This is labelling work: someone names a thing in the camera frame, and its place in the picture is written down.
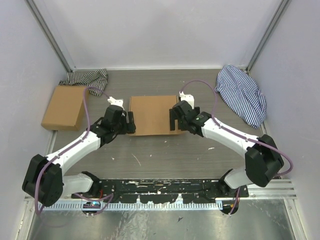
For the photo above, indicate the black white striped cloth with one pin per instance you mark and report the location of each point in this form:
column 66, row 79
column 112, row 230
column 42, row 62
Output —
column 95, row 80

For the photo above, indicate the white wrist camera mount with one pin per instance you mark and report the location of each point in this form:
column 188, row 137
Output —
column 116, row 102
column 188, row 98

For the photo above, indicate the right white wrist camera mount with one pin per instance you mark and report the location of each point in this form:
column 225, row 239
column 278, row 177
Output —
column 188, row 98

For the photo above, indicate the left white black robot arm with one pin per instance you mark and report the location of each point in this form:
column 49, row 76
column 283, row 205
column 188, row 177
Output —
column 46, row 180

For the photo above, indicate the folded brown cardboard box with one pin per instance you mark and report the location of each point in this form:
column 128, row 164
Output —
column 65, row 110

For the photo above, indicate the right aluminium frame post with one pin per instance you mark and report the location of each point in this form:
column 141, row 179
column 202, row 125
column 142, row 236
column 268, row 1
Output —
column 280, row 11

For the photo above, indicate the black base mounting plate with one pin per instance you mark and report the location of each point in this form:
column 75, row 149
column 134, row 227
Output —
column 160, row 191

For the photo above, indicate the aluminium rail with cable duct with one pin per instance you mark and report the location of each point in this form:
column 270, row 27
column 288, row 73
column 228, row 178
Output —
column 277, row 189

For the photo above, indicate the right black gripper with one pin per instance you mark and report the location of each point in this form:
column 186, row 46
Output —
column 173, row 116

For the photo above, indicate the aluminium frame post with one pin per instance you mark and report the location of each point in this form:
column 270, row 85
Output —
column 48, row 26
column 280, row 11

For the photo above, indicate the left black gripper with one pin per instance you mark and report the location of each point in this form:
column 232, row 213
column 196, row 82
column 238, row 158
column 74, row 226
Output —
column 130, row 127

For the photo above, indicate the left aluminium frame post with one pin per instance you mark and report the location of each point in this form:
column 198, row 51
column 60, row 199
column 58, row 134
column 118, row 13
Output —
column 48, row 26

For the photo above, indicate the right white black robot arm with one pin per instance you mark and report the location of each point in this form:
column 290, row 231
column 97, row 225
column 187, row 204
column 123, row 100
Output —
column 262, row 159

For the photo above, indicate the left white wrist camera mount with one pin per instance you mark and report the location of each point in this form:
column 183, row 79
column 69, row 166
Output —
column 116, row 102

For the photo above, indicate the brown cardboard box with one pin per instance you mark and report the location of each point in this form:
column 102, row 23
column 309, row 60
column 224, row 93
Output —
column 65, row 110
column 152, row 115

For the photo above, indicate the blue white striped cloth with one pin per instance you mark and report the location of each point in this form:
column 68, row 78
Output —
column 242, row 95

